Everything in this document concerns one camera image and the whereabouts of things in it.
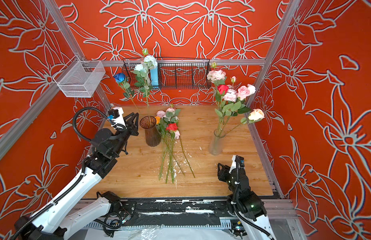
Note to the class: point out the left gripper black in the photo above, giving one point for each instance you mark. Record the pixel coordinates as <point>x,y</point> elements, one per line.
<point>131,128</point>

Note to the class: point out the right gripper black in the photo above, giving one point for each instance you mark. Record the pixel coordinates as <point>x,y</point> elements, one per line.
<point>223,174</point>

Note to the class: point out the clear ribbed glass vase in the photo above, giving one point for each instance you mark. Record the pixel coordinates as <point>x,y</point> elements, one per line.
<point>217,142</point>

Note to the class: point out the red rose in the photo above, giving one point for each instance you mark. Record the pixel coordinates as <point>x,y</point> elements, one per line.
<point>170,139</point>

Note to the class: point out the blue rose stem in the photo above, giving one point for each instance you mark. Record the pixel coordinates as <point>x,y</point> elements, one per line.
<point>123,82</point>

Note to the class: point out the pale blue peony stem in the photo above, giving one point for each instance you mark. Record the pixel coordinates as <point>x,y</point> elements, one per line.
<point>143,75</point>

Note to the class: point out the peach rose stem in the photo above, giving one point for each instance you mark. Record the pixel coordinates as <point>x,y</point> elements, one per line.
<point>255,116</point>

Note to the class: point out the white rose stem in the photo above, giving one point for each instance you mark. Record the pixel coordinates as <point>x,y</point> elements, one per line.
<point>251,89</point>

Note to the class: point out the pink rose stem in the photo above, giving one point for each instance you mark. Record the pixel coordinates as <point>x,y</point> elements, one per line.
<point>229,103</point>

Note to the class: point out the red rose stem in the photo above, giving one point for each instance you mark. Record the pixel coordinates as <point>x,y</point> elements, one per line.
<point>220,91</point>

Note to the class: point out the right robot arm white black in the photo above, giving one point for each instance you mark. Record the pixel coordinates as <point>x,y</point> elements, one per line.
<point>245,204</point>

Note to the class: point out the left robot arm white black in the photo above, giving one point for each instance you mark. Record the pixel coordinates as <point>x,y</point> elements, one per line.
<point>55,221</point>

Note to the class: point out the brown glass vase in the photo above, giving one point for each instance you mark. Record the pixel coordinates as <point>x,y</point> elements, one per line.
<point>152,136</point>

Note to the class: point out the pile of artificial flowers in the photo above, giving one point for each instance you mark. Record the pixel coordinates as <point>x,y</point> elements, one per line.
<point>170,144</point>

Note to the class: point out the blue card in basket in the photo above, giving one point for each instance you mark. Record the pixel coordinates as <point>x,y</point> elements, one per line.
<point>154,78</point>

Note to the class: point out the aluminium back crossbar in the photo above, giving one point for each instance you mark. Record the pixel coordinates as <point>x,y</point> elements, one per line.
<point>229,62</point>

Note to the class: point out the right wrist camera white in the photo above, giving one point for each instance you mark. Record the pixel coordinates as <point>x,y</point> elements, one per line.
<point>238,163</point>

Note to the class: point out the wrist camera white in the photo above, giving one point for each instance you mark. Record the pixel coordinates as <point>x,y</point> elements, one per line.
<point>238,163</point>
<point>116,119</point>

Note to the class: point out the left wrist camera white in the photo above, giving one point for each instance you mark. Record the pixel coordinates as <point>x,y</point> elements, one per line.
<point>116,119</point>

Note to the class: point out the aluminium frame post left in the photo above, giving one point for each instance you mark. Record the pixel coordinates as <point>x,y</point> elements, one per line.
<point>64,28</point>

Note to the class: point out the aluminium frame post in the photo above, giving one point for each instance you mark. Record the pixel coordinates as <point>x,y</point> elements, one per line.
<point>64,28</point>
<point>271,53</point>

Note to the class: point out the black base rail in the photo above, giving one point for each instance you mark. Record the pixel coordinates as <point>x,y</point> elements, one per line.
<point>175,212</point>

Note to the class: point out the aluminium frame post right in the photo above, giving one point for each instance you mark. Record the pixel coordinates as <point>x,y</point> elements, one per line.
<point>271,53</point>

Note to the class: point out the black wire basket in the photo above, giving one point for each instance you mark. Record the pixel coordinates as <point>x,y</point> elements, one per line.
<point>183,76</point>

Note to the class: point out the clear acrylic wall box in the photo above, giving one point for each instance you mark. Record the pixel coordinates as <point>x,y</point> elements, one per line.
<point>80,79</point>

